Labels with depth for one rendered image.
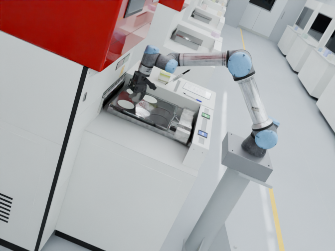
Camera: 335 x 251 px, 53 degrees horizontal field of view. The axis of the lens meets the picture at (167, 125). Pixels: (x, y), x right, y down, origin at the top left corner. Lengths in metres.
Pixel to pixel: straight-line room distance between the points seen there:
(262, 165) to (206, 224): 0.61
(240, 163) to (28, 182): 1.12
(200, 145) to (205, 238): 0.86
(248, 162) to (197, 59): 0.64
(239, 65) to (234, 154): 0.51
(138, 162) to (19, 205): 0.65
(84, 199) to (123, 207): 0.23
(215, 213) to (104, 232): 0.70
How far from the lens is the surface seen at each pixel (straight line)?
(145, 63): 1.85
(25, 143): 1.69
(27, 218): 1.96
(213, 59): 1.89
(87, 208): 2.03
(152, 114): 1.95
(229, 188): 2.13
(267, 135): 1.82
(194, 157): 1.75
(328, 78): 8.35
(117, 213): 1.98
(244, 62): 1.72
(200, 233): 2.38
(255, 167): 1.96
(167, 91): 2.21
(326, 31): 10.31
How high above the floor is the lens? 1.74
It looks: 26 degrees down
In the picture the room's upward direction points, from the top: 23 degrees clockwise
